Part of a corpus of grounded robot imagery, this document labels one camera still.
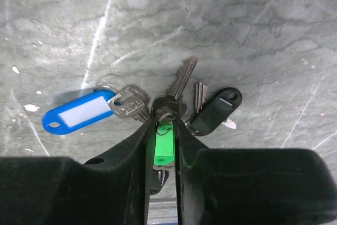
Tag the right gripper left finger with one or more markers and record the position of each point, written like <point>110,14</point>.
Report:
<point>110,188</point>

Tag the black key fob upper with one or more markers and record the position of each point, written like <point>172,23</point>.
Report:
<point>216,111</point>

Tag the small silver key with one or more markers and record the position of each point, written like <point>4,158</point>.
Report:
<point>200,97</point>

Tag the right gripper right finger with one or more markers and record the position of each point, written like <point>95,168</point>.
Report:
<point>250,186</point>

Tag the green key tag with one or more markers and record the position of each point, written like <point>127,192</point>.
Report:
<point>164,148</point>

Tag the blue key tag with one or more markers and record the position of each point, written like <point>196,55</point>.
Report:
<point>78,113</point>

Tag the silver key with DAPA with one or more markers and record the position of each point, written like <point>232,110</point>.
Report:
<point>131,102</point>

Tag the silver key centre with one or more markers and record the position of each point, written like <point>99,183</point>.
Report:
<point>171,103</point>

